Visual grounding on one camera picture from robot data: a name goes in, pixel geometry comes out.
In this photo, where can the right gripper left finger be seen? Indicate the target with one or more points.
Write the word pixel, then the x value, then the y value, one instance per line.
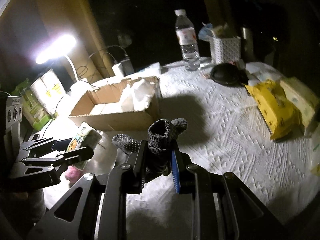
pixel 140 168

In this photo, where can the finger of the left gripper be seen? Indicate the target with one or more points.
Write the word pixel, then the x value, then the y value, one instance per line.
pixel 45 145
pixel 68 158

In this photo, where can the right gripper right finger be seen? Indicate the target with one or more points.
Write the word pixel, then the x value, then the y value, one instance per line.
pixel 175 170

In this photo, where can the dark grey knit glove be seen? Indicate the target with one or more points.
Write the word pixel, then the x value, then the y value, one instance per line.
pixel 162 136

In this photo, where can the white paper towel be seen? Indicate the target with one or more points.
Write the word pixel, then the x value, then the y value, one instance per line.
pixel 137 97

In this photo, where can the pink fluffy item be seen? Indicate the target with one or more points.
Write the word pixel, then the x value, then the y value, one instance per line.
pixel 72 174

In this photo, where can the white green patterned bag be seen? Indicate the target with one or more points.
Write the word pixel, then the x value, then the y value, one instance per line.
pixel 40 98

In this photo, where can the open cardboard box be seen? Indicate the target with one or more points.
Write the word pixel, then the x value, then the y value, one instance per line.
pixel 100 108

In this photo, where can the white usb charger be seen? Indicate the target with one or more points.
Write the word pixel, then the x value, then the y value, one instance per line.
pixel 118 70

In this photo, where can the white desk lamp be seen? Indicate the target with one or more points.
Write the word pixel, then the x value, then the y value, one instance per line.
pixel 61 47

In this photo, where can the black power adapter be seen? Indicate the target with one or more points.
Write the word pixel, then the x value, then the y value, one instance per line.
pixel 127 67

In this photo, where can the white power strip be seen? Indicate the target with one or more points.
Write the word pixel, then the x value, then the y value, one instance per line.
pixel 151 70

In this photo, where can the yellow wet wipes pack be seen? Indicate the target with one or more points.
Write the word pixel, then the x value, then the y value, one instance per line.
pixel 280 114

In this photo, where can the white perforated basket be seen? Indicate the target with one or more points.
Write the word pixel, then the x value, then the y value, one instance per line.
pixel 224 50

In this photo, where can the clear plastic water bottle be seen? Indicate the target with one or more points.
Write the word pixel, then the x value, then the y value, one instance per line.
pixel 187 40

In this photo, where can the pale tissue pack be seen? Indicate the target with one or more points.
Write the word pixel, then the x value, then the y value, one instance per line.
pixel 304 99

